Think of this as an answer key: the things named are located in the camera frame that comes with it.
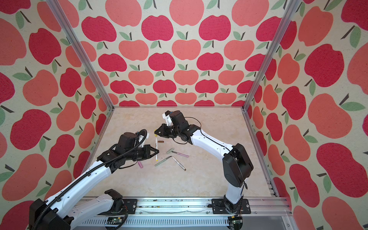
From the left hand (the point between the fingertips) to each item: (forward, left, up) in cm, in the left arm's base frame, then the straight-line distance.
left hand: (160, 153), depth 75 cm
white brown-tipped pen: (+1, -10, -17) cm, 20 cm away
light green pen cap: (+11, -3, -18) cm, 22 cm away
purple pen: (+8, -10, -18) cm, 22 cm away
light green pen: (+4, +1, -18) cm, 19 cm away
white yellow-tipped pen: (+4, +3, +1) cm, 5 cm away
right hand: (+11, +2, +4) cm, 12 cm away
